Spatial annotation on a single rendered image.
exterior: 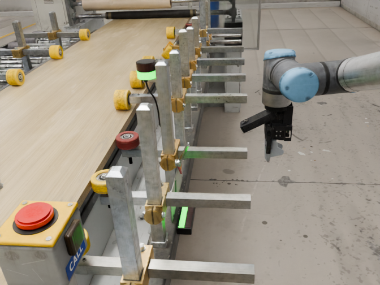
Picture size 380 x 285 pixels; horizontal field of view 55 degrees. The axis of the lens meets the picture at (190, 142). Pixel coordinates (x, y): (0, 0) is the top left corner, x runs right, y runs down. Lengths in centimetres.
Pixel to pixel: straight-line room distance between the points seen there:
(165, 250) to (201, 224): 115
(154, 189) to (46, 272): 59
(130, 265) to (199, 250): 130
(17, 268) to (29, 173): 76
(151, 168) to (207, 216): 139
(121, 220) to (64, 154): 56
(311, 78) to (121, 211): 58
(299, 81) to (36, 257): 76
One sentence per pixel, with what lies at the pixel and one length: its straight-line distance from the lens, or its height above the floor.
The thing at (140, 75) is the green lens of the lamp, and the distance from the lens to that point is 111.
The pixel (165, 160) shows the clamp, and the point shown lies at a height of 86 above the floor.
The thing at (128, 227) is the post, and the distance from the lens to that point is 75.
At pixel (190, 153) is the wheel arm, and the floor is 85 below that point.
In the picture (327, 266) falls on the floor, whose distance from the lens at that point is 210.
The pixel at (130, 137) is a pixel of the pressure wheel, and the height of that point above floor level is 90.
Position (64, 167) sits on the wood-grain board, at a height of 90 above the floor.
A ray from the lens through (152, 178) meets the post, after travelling 97.
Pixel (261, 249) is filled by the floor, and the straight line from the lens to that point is 212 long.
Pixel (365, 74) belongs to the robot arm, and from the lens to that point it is 93.
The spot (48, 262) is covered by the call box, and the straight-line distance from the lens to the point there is 43.
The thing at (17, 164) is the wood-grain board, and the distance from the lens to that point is 127.
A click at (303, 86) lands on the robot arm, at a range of 100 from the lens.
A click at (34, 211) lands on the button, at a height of 123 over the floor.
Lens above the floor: 148
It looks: 28 degrees down
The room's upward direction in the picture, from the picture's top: 3 degrees counter-clockwise
